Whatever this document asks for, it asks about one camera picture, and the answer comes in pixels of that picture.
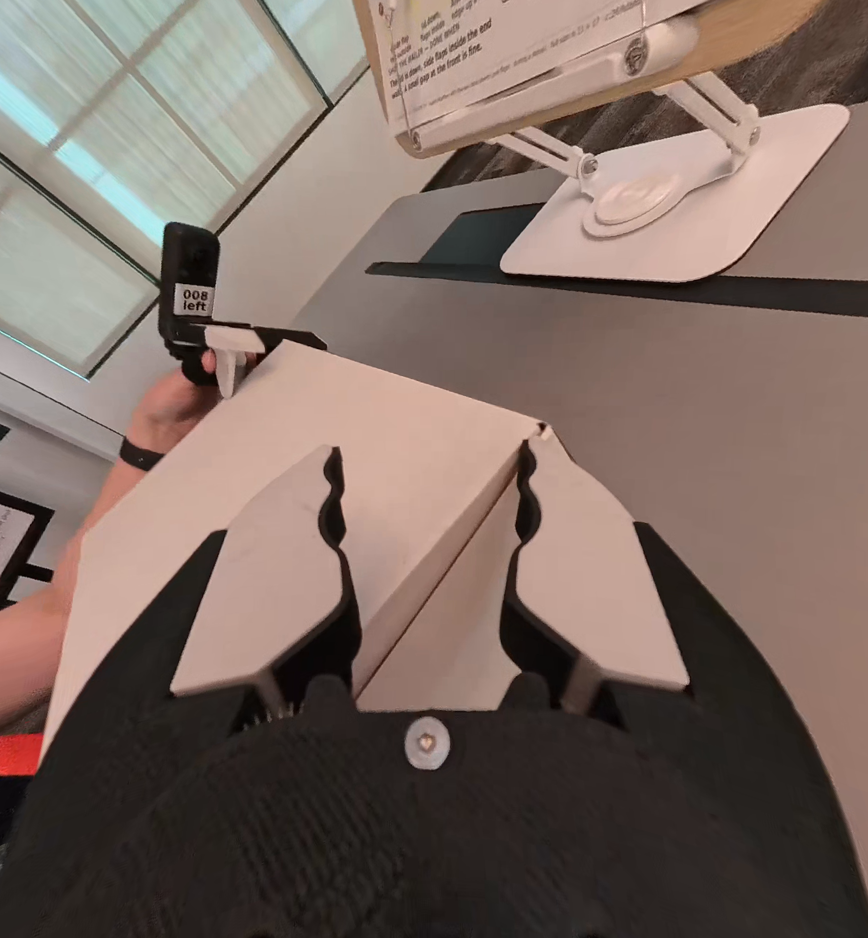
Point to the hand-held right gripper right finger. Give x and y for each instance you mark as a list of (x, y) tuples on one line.
[(587, 571)]

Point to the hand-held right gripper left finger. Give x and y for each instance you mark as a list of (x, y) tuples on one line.
[(272, 579)]

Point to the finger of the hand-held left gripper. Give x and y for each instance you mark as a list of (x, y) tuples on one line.
[(232, 338)]

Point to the white cabinet door panel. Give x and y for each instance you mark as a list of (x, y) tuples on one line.
[(404, 410)]

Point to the person's left forearm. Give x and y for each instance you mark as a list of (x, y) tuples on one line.
[(31, 608)]

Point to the person's left hand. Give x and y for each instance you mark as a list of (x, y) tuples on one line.
[(166, 414)]

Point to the black wristband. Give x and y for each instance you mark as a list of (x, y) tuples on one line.
[(141, 454)]

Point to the red object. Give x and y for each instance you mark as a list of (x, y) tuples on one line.
[(16, 753)]

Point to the printed instruction sheet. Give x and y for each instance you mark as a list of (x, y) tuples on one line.
[(463, 66)]

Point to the white folding stand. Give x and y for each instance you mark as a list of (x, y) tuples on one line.
[(697, 220)]

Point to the wooden board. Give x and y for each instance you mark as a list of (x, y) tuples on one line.
[(760, 29)]

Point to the window with white frame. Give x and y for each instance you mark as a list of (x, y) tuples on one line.
[(75, 220)]

